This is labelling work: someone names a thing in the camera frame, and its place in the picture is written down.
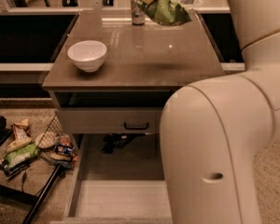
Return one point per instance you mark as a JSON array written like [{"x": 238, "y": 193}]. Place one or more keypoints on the black drawer handle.
[{"x": 135, "y": 127}]

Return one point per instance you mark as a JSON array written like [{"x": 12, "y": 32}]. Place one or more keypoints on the white ceramic bowl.
[{"x": 88, "y": 55}]

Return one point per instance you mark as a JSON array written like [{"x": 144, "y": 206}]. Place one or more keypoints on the black wire basket left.
[{"x": 49, "y": 139}]

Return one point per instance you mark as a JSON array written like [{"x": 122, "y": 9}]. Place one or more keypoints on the grey drawer cabinet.
[{"x": 143, "y": 67}]

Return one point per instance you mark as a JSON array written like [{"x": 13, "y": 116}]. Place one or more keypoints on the closed grey upper drawer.
[{"x": 107, "y": 120}]

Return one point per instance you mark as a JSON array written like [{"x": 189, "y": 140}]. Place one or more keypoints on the beige snack bag on floor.
[{"x": 21, "y": 133}]

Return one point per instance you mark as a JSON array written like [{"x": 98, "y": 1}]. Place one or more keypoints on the green jalapeno chip bag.
[{"x": 165, "y": 12}]

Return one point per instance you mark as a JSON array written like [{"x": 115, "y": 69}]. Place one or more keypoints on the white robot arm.
[{"x": 212, "y": 129}]

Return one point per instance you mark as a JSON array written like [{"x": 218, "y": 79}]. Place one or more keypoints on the black object under cabinet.
[{"x": 118, "y": 140}]

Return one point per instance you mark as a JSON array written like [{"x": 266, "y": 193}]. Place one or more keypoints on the green snack bag on floor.
[{"x": 22, "y": 154}]

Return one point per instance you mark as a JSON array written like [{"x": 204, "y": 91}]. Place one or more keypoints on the blue snack pack in basket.
[{"x": 64, "y": 150}]

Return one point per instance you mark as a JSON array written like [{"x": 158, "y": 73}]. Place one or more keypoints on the open grey middle drawer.
[{"x": 124, "y": 187}]

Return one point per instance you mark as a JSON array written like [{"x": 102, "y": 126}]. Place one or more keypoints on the black metal stand frame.
[{"x": 20, "y": 196}]

